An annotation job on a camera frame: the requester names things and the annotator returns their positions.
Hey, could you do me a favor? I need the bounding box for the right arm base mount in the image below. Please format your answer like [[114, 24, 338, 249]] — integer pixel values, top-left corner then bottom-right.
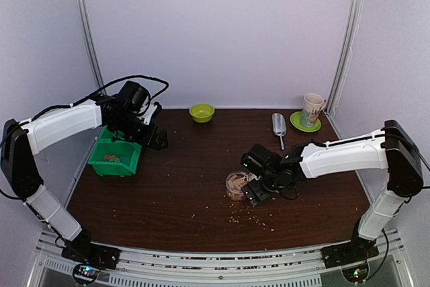
[[320, 241, 379, 284]]

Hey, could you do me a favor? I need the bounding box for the right aluminium frame post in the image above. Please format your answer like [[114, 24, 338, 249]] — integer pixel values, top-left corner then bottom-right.
[[326, 0, 363, 117]]

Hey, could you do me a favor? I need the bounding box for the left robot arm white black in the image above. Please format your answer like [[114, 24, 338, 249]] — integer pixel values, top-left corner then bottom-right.
[[1, 98, 168, 263]]

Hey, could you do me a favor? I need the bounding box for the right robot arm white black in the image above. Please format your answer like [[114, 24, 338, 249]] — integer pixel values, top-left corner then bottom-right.
[[241, 120, 424, 261]]

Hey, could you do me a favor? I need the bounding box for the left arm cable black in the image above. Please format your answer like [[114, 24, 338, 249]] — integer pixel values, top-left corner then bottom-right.
[[0, 75, 170, 200]]

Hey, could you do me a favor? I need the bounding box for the left aluminium frame post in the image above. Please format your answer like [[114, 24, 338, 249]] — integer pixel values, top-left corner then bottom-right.
[[77, 0, 106, 94]]

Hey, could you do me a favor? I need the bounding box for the patterned ceramic mug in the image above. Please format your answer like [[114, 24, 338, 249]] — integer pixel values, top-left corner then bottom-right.
[[302, 93, 327, 117]]

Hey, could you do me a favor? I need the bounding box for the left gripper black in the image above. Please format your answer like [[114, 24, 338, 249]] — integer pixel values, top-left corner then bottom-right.
[[111, 112, 168, 150]]

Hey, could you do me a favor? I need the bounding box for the clear plastic jar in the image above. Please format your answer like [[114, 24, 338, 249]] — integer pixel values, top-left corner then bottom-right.
[[225, 171, 255, 202]]

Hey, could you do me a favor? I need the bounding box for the aluminium frame post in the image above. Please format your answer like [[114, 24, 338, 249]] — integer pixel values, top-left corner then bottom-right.
[[77, 0, 106, 94], [326, 0, 363, 117]]

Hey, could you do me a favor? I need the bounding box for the green three-compartment candy bin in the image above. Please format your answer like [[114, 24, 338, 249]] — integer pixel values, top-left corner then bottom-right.
[[87, 126, 142, 177]]

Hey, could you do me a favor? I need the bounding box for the small green bowl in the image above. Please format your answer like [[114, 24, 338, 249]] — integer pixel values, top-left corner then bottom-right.
[[189, 103, 215, 123]]

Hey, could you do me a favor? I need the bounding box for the orange candies pile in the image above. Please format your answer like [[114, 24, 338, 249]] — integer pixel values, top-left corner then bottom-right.
[[103, 155, 123, 163]]

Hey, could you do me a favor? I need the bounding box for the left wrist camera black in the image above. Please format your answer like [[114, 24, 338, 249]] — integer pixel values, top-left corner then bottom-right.
[[115, 81, 162, 125]]

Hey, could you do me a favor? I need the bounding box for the metal scoop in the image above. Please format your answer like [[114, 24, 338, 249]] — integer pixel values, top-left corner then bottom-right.
[[271, 113, 287, 150]]

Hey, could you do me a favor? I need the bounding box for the green saucer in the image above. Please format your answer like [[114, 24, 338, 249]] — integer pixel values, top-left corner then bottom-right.
[[290, 111, 322, 133]]

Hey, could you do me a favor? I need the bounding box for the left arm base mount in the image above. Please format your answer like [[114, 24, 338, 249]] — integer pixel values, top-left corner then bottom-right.
[[61, 244, 120, 286]]

